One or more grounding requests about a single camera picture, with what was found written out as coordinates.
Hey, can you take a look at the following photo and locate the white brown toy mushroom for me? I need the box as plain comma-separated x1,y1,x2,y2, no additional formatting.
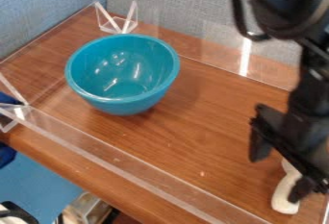
271,160,302,214

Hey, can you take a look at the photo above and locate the black white object bottom-left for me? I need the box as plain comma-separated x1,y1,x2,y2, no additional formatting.
0,201,39,224

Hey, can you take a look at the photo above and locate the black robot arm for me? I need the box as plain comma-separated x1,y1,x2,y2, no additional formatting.
231,0,329,203

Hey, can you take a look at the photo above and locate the clear acrylic back barrier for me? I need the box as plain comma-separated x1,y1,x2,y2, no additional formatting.
140,0,329,106

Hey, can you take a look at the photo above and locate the metal object under table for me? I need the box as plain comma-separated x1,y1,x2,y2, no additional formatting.
52,192,113,224

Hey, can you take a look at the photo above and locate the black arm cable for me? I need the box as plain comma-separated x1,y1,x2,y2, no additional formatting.
230,0,273,42

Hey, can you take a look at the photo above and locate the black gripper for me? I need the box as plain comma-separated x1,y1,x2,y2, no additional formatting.
249,104,329,203

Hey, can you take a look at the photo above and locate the clear acrylic corner bracket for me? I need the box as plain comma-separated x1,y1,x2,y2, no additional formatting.
93,1,138,35

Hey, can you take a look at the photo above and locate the clear acrylic front barrier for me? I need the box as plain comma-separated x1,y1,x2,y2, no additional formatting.
0,71,270,224

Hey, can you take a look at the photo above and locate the clear acrylic barrier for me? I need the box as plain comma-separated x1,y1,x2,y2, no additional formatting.
0,71,270,224
140,0,329,106

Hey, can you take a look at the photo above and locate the blue bowl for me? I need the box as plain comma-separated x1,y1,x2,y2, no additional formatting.
64,34,180,115

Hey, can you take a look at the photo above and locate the blue cloth object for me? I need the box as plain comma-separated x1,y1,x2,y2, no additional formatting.
0,91,22,170

